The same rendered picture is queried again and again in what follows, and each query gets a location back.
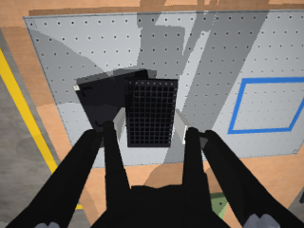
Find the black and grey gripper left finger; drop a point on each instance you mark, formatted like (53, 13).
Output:
(55, 203)

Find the blue tape rectangle outline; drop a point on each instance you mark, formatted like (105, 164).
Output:
(264, 81)

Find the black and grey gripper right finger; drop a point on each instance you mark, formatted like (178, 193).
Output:
(252, 204)

